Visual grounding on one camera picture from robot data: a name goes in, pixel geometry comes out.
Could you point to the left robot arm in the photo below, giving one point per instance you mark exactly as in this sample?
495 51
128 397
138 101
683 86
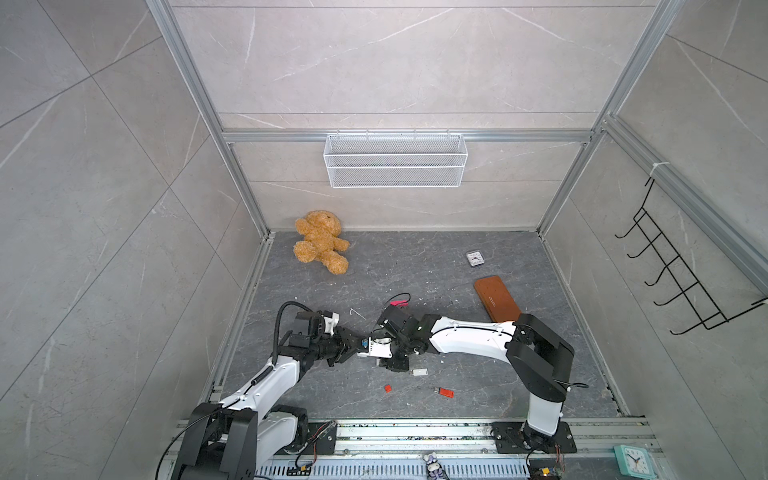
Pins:
225 440

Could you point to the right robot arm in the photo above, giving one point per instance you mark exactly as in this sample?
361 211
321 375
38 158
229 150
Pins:
540 357

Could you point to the red usb drive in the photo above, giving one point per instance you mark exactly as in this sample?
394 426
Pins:
445 392

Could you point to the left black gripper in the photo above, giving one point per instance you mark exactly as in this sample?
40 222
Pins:
347 346

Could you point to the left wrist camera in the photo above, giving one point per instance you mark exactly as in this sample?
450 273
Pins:
330 321

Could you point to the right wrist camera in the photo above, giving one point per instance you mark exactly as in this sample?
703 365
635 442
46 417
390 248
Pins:
380 348

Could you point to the brown leather wallet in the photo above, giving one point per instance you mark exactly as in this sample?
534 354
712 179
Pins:
497 300

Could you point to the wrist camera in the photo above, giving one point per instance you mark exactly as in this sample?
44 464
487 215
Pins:
380 348
330 321

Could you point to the small square pink-white packet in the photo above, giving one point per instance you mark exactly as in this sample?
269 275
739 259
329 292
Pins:
475 258

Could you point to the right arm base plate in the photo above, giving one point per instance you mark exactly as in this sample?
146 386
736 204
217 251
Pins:
521 438

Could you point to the small purple toy figure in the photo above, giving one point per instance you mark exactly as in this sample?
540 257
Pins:
434 469

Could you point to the black wire hook rack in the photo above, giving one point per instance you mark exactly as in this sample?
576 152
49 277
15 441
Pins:
708 314

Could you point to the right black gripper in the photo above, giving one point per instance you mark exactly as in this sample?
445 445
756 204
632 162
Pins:
395 364

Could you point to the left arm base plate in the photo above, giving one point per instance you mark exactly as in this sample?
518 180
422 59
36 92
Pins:
319 437

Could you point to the brown teddy bear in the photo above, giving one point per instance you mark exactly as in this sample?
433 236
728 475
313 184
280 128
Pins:
321 242

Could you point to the teal alarm clock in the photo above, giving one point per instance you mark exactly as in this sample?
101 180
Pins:
634 462

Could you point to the white wire mesh basket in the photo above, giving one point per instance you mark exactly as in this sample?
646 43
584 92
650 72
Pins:
416 160

